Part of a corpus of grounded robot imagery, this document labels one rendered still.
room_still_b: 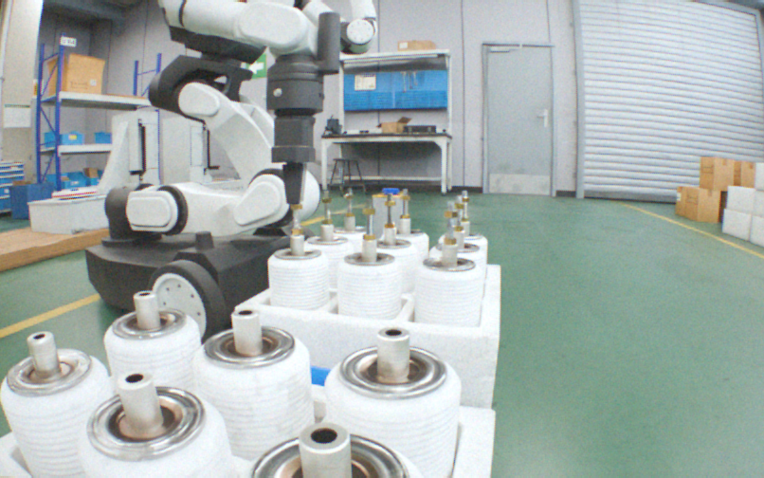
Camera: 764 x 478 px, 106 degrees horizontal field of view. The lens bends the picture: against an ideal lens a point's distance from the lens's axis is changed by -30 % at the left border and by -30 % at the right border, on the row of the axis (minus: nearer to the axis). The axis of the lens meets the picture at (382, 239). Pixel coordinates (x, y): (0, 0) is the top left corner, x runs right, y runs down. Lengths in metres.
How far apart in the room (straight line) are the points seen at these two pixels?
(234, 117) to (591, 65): 5.33
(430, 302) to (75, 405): 0.44
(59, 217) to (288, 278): 2.10
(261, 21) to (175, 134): 2.77
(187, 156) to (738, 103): 6.82
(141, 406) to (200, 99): 0.92
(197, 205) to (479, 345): 0.83
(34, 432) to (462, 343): 0.47
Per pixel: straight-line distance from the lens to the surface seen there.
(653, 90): 6.15
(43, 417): 0.32
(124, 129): 2.97
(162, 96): 1.23
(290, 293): 0.62
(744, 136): 6.83
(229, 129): 1.04
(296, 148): 0.58
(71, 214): 2.49
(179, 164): 3.33
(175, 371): 0.39
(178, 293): 0.92
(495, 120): 5.70
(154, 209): 1.19
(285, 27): 0.62
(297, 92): 0.60
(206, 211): 1.12
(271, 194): 0.94
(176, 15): 0.77
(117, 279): 1.16
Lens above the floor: 0.39
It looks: 11 degrees down
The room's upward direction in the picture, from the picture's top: straight up
